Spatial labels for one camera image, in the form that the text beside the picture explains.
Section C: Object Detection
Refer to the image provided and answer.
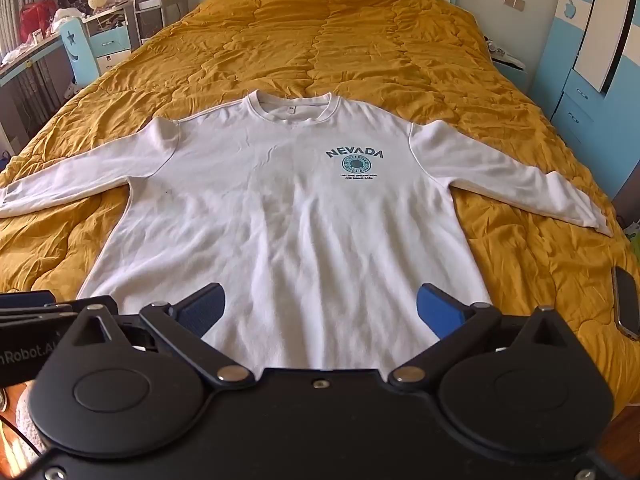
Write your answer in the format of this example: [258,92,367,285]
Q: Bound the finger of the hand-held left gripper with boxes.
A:
[0,304,81,329]
[0,290,55,307]

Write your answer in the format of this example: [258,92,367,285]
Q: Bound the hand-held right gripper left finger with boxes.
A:
[50,282,256,387]

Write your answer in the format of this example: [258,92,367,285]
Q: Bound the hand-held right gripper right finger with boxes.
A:
[387,282,596,388]

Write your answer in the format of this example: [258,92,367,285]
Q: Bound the white printed sweatshirt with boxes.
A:
[0,89,613,376]

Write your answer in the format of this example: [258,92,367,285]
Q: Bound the smartphone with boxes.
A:
[611,266,640,337]

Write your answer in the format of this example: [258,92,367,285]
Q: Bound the white desk with blue edge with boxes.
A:
[0,35,68,153]

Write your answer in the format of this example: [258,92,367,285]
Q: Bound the blue and white wardrobe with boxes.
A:
[527,0,640,211]

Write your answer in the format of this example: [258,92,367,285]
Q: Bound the white and black object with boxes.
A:
[484,36,527,71]

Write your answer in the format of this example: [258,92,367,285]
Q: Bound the blue drawer cabinet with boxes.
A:
[82,2,137,75]

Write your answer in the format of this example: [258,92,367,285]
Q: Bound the red bag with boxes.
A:
[19,0,59,42]

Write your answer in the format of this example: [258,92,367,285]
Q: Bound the yellow quilt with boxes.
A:
[0,0,640,403]

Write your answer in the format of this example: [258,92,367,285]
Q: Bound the grey cart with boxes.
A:
[132,0,190,50]

